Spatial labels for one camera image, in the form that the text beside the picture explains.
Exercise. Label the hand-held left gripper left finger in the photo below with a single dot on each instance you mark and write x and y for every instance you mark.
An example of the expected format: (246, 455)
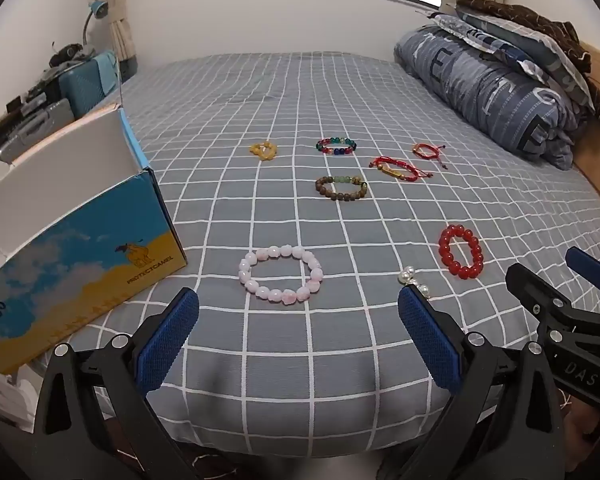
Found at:
(170, 330)

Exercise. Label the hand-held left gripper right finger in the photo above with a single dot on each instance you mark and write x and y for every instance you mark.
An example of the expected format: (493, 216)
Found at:
(430, 340)

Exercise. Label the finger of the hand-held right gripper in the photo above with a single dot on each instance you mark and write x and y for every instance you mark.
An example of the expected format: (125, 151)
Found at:
(530, 285)
(587, 270)

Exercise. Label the blue and yellow cardboard box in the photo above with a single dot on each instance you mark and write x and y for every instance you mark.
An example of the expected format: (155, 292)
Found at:
(80, 260)

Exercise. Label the white stand base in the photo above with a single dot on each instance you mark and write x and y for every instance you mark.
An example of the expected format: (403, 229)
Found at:
(20, 395)

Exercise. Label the folded blue grey duvet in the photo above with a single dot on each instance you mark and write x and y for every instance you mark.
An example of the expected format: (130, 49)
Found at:
(480, 85)

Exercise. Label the blue grey patterned pillow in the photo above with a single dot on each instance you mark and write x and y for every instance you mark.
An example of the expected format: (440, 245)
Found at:
(520, 40)
(460, 27)

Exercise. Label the grey ribbed suitcase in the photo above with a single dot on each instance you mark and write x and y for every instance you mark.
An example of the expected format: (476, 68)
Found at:
(35, 125)

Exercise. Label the teal suitcase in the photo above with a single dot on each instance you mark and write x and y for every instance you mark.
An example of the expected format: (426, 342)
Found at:
(80, 90)

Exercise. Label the pillows with brown blanket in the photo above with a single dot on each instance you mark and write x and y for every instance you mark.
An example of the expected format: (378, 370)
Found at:
(530, 15)

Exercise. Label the teal towel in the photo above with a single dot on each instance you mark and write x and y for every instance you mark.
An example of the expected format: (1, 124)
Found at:
(106, 72)

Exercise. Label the black clutter on suitcases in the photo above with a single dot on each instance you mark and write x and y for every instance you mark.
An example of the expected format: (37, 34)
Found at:
(67, 54)

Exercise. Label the blue desk lamp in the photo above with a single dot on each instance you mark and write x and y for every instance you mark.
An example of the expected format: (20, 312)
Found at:
(99, 9)

